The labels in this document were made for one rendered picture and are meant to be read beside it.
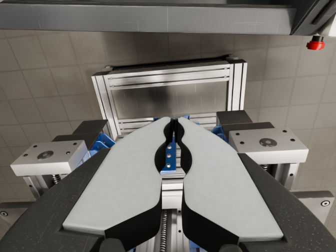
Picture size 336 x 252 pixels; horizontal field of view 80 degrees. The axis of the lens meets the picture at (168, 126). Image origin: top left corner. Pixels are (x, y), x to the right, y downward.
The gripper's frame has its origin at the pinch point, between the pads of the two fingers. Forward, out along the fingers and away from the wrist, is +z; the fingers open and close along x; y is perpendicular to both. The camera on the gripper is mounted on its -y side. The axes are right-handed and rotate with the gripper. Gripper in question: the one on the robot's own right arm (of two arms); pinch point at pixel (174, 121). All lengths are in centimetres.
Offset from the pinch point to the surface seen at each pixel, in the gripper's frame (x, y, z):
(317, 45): 33, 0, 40
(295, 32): 19.4, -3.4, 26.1
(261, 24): 13.9, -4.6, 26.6
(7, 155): -140, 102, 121
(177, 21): 0.0, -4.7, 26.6
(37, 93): -97, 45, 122
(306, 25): 20.3, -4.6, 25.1
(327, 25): 23.1, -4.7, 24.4
